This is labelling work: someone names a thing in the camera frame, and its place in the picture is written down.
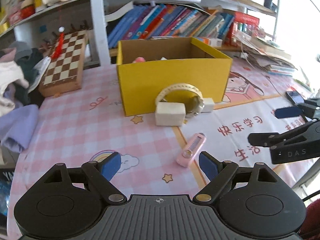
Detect stack of papers and books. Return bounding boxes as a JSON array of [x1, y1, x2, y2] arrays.
[[233, 31, 298, 76]]

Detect row of leaning books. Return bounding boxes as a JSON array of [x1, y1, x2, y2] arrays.
[[106, 3, 234, 48]]

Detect black smartphone on table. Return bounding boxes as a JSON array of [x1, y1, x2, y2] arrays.
[[285, 91, 304, 105]]

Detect white rectangular eraser block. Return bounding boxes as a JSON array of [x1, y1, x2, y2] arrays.
[[155, 102, 186, 126]]

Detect small white usb charger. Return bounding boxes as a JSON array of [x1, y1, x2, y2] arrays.
[[201, 98, 215, 113]]

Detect orange white medicine box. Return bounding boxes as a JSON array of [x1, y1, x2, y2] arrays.
[[196, 37, 223, 48]]

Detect wooden chess board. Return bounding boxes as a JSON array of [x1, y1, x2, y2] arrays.
[[39, 30, 87, 98]]

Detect pile of clothes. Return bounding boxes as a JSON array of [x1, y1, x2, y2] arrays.
[[1, 41, 51, 153]]

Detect pink plush pig toy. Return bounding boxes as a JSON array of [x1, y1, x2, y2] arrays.
[[133, 57, 145, 63]]

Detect yellow cardboard box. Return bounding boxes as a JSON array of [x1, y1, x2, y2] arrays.
[[117, 37, 233, 116]]

